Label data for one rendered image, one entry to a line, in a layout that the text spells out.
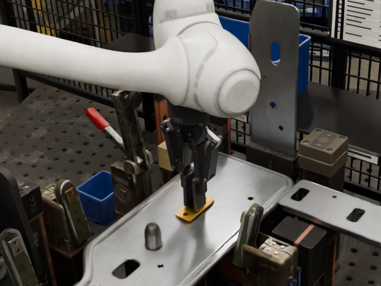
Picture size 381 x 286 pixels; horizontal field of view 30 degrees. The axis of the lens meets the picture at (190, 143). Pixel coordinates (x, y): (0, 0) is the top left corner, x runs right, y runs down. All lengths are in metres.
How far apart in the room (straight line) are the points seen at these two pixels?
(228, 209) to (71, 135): 0.98
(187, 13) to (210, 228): 0.42
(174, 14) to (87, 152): 1.09
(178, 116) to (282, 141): 0.36
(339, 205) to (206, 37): 0.51
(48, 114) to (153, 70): 1.42
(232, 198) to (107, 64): 0.50
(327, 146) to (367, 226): 0.20
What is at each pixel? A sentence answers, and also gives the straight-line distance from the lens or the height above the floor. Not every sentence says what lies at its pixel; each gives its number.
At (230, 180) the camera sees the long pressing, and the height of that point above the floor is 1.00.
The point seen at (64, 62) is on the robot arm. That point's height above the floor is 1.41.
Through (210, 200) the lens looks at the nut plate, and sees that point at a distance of 1.40.
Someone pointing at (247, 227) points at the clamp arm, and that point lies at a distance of 1.22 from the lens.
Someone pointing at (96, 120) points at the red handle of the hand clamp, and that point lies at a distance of 1.45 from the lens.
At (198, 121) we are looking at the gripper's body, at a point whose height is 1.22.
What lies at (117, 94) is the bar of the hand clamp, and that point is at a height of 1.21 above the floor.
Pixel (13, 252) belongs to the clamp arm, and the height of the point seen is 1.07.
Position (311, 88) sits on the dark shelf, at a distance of 1.75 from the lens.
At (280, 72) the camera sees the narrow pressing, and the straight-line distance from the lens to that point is 1.46.
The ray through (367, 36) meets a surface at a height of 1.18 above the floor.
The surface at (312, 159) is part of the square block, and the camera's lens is 1.48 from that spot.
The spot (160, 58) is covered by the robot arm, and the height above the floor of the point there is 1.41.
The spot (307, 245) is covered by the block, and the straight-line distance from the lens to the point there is 1.34.
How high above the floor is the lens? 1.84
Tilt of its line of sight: 32 degrees down
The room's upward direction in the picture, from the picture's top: 4 degrees counter-clockwise
